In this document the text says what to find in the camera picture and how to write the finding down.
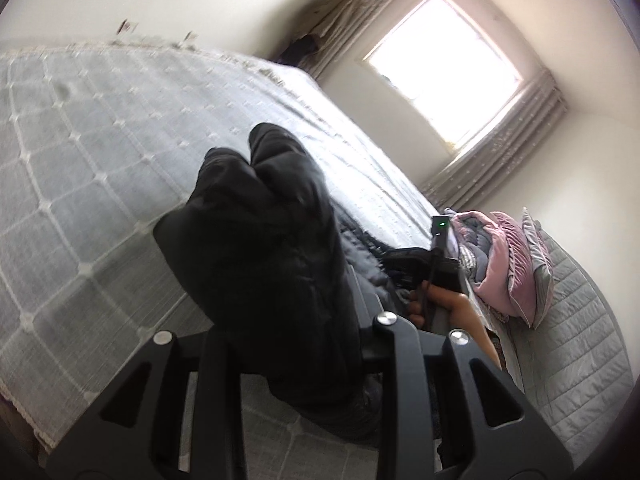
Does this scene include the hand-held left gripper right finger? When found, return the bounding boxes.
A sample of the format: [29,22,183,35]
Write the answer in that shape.
[360,311,575,480]

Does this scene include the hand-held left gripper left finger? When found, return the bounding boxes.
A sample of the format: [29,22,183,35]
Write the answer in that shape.
[46,330,243,480]

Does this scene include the black quilted puffer jacket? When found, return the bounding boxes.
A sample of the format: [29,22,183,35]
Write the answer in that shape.
[152,122,451,441]

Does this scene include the person's right forearm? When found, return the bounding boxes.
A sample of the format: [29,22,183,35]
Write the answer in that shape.
[449,299,502,367]

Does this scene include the hanging clothes in corner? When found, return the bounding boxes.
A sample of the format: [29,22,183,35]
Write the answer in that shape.
[277,34,322,67]

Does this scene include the person's right hand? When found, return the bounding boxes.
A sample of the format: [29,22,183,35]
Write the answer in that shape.
[406,281,472,335]

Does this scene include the folded pink and grey blanket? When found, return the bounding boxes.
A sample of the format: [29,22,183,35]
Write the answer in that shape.
[442,207,506,321]

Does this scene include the pink velvet pillow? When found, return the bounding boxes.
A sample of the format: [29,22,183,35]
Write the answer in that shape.
[472,210,538,323]

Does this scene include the grey pillow with pink trim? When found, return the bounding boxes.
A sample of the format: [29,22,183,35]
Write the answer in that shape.
[507,206,556,331]

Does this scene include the grey patterned curtain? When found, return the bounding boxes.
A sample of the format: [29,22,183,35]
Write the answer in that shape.
[419,71,570,210]
[295,0,433,80]

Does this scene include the grey padded headboard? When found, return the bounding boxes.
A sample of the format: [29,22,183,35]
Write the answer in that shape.
[500,225,637,467]

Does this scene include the bed with grey checked cover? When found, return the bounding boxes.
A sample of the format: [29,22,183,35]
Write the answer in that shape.
[0,40,526,480]

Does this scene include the window with white frame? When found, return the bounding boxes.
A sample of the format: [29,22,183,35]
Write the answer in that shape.
[361,0,526,153]

